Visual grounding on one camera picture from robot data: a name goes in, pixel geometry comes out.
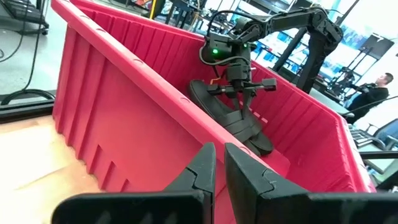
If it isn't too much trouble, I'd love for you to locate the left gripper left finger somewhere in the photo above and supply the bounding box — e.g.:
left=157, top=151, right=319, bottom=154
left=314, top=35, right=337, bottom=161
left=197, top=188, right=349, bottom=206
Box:
left=51, top=142, right=217, bottom=224

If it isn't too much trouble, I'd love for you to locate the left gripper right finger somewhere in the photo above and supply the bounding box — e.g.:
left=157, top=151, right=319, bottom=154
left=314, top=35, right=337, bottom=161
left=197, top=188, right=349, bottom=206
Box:
left=224, top=142, right=398, bottom=224

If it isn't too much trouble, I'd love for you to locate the black strap slide sandal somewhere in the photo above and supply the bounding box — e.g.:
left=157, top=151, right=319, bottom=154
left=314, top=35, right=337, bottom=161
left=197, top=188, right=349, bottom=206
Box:
left=188, top=79, right=275, bottom=156

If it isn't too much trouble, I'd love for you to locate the red plastic bin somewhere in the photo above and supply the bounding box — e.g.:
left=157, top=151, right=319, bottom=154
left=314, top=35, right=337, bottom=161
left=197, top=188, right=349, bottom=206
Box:
left=50, top=0, right=377, bottom=224

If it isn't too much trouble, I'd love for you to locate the black keyboard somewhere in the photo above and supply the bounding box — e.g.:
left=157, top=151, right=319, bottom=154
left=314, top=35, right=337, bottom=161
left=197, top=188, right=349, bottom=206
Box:
left=348, top=123, right=379, bottom=149

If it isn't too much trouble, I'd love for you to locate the person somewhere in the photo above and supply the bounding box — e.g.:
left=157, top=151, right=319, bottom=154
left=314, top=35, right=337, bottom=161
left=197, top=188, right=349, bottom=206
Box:
left=344, top=72, right=394, bottom=125

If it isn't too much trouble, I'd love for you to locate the black floor bar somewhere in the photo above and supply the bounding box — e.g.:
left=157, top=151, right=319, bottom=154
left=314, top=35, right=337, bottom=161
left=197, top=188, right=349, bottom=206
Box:
left=359, top=151, right=398, bottom=160

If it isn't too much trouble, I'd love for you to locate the dark office chair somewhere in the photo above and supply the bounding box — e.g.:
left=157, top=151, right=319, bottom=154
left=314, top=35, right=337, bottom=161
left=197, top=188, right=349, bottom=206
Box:
left=365, top=118, right=398, bottom=152

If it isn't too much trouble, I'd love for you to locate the black wheeled cart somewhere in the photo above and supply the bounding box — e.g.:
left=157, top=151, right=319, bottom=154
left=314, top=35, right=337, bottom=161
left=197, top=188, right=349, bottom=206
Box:
left=0, top=0, right=50, bottom=35

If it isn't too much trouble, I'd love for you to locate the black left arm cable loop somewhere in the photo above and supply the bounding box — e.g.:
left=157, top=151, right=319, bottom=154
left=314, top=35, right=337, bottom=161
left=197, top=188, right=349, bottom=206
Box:
left=0, top=0, right=57, bottom=106

